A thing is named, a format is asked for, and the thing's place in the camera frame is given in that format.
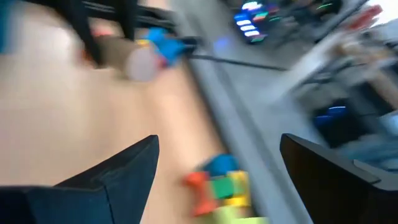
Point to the flat yellow block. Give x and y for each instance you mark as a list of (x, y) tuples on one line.
[(143, 43)]

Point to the light green block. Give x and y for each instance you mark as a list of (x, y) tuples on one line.
[(239, 216)]

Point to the computer with lights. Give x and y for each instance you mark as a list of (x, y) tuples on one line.
[(253, 21)]

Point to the orange arch block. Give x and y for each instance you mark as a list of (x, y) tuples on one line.
[(200, 193)]

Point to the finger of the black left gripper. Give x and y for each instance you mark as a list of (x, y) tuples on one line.
[(82, 31), (127, 18)]

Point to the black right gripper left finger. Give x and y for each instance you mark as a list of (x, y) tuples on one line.
[(93, 193)]

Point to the brown cylinder block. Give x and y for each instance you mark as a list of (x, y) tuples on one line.
[(124, 56)]

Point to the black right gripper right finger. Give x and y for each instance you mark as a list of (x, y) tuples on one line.
[(335, 193)]

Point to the blue block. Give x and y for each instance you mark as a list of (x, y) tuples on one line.
[(221, 165), (169, 46)]

